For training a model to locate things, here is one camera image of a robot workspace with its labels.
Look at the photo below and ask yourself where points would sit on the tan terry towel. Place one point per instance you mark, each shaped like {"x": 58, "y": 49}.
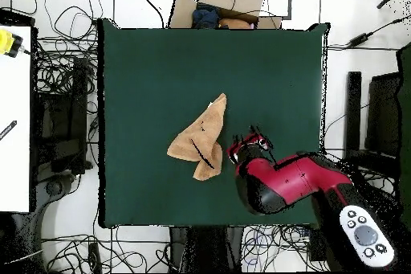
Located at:
{"x": 202, "y": 135}

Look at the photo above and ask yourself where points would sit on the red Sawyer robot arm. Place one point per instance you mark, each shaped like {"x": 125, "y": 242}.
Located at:
{"x": 289, "y": 177}

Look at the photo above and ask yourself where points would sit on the black flat panel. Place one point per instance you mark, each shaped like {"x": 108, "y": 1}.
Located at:
{"x": 383, "y": 119}

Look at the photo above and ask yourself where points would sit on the black flat device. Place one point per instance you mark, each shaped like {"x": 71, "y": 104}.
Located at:
{"x": 16, "y": 18}

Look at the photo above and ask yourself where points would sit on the dark green table cloth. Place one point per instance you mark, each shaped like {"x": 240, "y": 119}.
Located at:
{"x": 160, "y": 78}

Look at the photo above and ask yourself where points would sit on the black upright bar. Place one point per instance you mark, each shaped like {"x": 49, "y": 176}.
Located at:
{"x": 353, "y": 110}

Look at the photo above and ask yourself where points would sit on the orange garment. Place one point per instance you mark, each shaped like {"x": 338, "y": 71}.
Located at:
{"x": 234, "y": 24}

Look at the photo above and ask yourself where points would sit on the black rectangular box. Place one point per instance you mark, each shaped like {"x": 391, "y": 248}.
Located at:
{"x": 316, "y": 248}

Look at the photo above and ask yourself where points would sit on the dark blue garment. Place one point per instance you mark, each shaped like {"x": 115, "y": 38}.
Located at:
{"x": 205, "y": 17}

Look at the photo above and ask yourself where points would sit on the dark green hanging cloth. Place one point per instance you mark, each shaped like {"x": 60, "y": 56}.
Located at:
{"x": 405, "y": 126}

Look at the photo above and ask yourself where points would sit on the black equipment rack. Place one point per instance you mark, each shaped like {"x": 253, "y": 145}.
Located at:
{"x": 64, "y": 119}

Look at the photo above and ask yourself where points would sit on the black power strip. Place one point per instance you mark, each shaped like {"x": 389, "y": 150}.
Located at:
{"x": 94, "y": 258}

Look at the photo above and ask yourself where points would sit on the dark stand foot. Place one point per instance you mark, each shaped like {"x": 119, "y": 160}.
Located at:
{"x": 54, "y": 187}

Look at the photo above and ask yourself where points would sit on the white desk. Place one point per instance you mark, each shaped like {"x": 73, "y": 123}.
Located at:
{"x": 14, "y": 158}

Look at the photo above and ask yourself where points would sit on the black marker pen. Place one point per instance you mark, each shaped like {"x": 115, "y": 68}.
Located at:
{"x": 8, "y": 130}

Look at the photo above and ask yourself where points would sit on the yellow and black tool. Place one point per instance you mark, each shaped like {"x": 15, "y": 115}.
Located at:
{"x": 4, "y": 41}

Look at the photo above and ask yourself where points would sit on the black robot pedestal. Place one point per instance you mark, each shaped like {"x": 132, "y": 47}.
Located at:
{"x": 205, "y": 248}

